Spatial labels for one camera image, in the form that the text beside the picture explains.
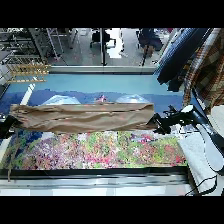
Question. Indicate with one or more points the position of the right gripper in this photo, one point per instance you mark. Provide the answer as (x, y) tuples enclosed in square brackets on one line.
[(162, 123)]

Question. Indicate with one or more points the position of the tan trousers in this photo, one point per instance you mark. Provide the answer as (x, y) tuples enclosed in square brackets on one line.
[(83, 117)]

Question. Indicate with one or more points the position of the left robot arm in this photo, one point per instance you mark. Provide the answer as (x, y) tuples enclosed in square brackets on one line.
[(6, 126)]

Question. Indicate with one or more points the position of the brown clothes hanger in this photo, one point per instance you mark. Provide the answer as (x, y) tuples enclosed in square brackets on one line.
[(26, 80), (30, 69)]

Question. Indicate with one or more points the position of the white garment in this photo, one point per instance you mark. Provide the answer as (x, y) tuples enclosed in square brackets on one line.
[(196, 160)]

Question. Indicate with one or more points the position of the dark blue garment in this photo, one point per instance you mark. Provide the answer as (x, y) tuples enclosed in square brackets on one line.
[(180, 56)]

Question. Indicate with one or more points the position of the black office chair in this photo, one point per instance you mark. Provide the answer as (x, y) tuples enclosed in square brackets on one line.
[(100, 37)]

